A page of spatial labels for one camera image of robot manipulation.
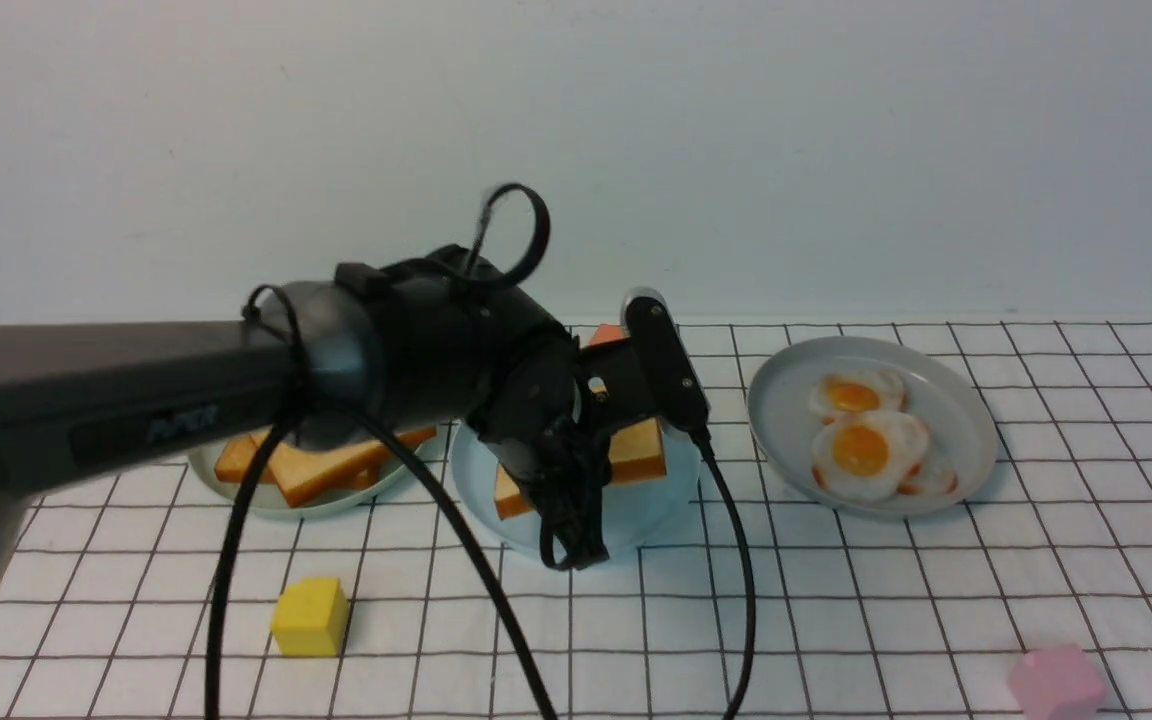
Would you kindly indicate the pink foam cube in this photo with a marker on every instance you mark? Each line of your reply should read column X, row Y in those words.
column 1058, row 682

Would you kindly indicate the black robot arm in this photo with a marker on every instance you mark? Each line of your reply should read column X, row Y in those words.
column 411, row 345

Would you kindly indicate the light blue plate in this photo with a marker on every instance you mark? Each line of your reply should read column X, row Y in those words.
column 632, row 512

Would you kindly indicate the grey plate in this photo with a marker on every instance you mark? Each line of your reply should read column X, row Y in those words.
column 783, row 426

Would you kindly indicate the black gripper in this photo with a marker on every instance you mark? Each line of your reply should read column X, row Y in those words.
column 549, row 419

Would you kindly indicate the yellow foam cube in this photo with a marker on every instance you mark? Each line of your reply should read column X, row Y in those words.
column 310, row 618

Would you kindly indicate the white grid tablecloth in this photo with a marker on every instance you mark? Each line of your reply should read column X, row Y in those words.
column 102, row 610

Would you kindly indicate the fried egg front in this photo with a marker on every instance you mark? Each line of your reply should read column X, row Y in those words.
column 864, row 457

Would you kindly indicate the toast slice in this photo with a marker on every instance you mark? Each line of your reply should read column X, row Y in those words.
column 298, row 474
column 268, row 495
column 636, row 454

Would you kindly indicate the fried egg middle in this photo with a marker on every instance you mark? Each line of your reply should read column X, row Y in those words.
column 934, row 475

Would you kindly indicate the fried egg back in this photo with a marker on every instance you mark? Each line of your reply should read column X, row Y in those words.
column 856, row 391

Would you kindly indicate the orange foam cube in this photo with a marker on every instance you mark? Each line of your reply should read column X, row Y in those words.
column 606, row 333

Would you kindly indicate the green plate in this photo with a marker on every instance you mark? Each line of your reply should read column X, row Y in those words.
column 202, row 462

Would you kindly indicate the fried egg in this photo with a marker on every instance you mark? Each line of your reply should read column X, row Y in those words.
column 864, row 457
column 856, row 391
column 934, row 475

